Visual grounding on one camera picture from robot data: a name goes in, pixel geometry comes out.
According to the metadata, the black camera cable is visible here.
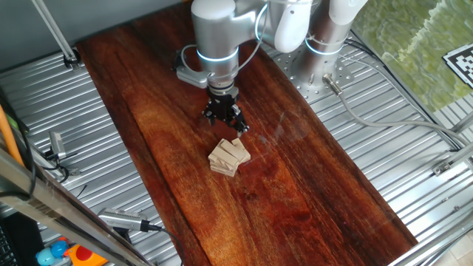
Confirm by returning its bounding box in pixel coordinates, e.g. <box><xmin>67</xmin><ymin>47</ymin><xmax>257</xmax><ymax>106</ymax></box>
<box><xmin>142</xmin><ymin>221</ymin><xmax>186</xmax><ymax>266</ymax></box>

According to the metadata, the orange emergency stop box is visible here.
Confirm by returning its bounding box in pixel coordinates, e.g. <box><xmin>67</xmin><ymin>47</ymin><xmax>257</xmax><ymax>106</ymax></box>
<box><xmin>64</xmin><ymin>243</ymin><xmax>109</xmax><ymax>266</ymax></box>

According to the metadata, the brown wooden board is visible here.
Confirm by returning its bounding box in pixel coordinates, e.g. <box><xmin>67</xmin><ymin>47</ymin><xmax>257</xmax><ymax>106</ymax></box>
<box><xmin>75</xmin><ymin>0</ymin><xmax>418</xmax><ymax>266</ymax></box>

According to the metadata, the blue plastic toy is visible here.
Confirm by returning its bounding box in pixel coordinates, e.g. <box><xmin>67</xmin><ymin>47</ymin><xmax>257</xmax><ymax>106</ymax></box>
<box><xmin>35</xmin><ymin>239</ymin><xmax>70</xmax><ymax>266</ymax></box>

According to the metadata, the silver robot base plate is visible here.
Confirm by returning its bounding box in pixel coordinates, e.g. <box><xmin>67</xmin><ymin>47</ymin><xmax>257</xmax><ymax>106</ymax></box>
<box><xmin>275</xmin><ymin>44</ymin><xmax>355</xmax><ymax>104</ymax></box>

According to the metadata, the orange pole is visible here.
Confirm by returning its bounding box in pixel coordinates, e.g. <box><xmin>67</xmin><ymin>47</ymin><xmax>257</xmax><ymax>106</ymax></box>
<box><xmin>0</xmin><ymin>105</ymin><xmax>24</xmax><ymax>167</ymax></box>

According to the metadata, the wooden Jenga block tower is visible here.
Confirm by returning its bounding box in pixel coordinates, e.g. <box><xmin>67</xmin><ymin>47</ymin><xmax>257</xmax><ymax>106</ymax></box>
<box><xmin>208</xmin><ymin>137</ymin><xmax>252</xmax><ymax>177</ymax></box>

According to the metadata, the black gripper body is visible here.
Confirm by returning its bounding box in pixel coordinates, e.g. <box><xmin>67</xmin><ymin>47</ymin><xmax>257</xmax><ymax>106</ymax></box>
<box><xmin>205</xmin><ymin>90</ymin><xmax>241</xmax><ymax>125</ymax></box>

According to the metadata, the black white fiducial marker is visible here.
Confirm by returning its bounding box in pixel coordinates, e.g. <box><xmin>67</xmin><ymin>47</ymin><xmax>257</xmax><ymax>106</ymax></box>
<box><xmin>442</xmin><ymin>43</ymin><xmax>473</xmax><ymax>89</ymax></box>

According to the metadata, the aluminium corner bracket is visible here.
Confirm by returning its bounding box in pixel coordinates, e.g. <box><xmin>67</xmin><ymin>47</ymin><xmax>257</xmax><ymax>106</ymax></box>
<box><xmin>432</xmin><ymin>142</ymin><xmax>473</xmax><ymax>177</ymax></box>

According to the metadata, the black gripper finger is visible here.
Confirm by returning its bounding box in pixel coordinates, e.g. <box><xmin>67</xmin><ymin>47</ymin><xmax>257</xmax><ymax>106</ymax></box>
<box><xmin>229</xmin><ymin>104</ymin><xmax>251</xmax><ymax>138</ymax></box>
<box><xmin>202</xmin><ymin>108</ymin><xmax>217</xmax><ymax>127</ymax></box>

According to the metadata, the metal frame bar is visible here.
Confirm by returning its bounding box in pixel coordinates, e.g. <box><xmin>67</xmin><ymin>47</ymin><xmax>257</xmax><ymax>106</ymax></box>
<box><xmin>0</xmin><ymin>147</ymin><xmax>156</xmax><ymax>266</ymax></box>

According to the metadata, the aluminium pole with clamp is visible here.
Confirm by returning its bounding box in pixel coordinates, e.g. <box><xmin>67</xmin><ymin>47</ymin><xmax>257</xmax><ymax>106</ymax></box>
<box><xmin>31</xmin><ymin>0</ymin><xmax>82</xmax><ymax>71</ymax></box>

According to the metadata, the black keyboard device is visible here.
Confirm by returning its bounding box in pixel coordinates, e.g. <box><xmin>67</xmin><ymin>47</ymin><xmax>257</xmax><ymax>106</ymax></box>
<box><xmin>0</xmin><ymin>212</ymin><xmax>45</xmax><ymax>266</ymax></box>

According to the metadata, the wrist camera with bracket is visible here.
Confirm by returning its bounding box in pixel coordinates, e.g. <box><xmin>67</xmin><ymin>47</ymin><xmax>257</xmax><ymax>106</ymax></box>
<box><xmin>174</xmin><ymin>50</ymin><xmax>211</xmax><ymax>89</ymax></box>

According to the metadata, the grey base cable with connector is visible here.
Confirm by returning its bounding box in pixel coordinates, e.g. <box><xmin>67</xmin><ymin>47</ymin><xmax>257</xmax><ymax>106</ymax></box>
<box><xmin>321</xmin><ymin>72</ymin><xmax>472</xmax><ymax>147</ymax></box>

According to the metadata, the small grey camera on mount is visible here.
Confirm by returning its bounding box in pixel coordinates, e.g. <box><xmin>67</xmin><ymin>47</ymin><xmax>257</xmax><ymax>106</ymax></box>
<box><xmin>44</xmin><ymin>131</ymin><xmax>81</xmax><ymax>177</ymax></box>

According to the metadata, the aluminium frame rail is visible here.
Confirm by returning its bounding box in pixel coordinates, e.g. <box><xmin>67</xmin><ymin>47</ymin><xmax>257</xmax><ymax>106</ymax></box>
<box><xmin>387</xmin><ymin>212</ymin><xmax>473</xmax><ymax>266</ymax></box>

